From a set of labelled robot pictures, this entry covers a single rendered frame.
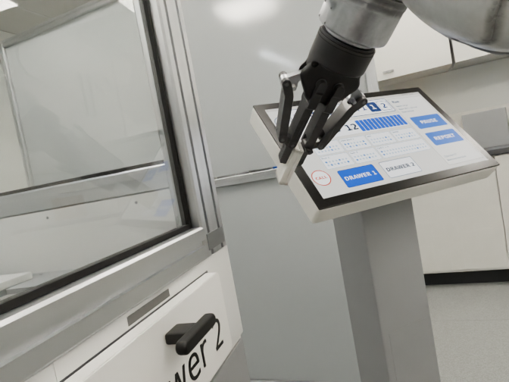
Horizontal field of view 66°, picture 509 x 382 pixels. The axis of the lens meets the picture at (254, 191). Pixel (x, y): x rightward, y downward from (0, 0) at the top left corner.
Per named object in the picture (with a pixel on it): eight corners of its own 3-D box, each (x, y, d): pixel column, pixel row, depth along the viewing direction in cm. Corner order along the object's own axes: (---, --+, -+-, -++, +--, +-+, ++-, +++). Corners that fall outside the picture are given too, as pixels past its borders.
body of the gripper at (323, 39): (368, 31, 52) (337, 92, 58) (310, 14, 49) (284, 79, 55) (391, 56, 47) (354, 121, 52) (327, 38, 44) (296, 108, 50)
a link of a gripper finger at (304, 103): (330, 84, 50) (320, 81, 50) (295, 152, 57) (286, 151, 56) (322, 70, 53) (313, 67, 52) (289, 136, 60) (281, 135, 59)
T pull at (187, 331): (217, 323, 43) (215, 311, 43) (187, 358, 36) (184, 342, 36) (188, 324, 44) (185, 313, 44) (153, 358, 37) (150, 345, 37)
